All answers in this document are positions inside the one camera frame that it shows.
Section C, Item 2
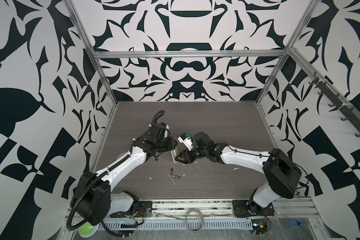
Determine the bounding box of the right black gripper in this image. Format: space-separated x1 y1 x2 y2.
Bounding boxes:
174 146 209 165

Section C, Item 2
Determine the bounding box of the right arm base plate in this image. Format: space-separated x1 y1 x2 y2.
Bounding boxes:
232 200 275 218

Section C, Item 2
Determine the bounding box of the green push button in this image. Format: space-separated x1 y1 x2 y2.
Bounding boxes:
78 222 99 238

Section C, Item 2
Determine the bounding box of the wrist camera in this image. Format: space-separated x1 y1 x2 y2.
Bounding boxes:
157 123 171 139
178 133 197 151

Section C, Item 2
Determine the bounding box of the blue tape piece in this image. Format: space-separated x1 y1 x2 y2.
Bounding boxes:
290 219 303 228

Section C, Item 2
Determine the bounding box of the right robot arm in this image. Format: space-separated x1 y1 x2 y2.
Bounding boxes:
175 132 302 215

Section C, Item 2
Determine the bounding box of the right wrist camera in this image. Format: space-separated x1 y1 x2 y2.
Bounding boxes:
178 133 197 151

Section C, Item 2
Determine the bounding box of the small green circuit board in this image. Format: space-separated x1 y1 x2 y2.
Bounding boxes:
250 218 272 236

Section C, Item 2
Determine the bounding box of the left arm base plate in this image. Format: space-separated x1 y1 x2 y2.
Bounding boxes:
110 201 153 218

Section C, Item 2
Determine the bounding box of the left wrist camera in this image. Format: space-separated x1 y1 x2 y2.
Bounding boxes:
157 123 171 139

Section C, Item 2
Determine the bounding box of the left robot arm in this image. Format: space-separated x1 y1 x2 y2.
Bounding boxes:
67 123 177 231

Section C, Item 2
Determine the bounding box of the white slotted cable duct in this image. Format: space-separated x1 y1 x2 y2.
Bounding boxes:
105 219 252 231

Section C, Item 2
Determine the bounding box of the wall hook rail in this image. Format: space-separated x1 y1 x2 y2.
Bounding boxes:
308 71 360 139

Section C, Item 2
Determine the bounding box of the coiled grey cable loop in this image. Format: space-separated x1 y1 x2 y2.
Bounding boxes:
184 208 205 233

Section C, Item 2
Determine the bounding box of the white remote control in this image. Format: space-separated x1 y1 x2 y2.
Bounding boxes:
170 148 179 164

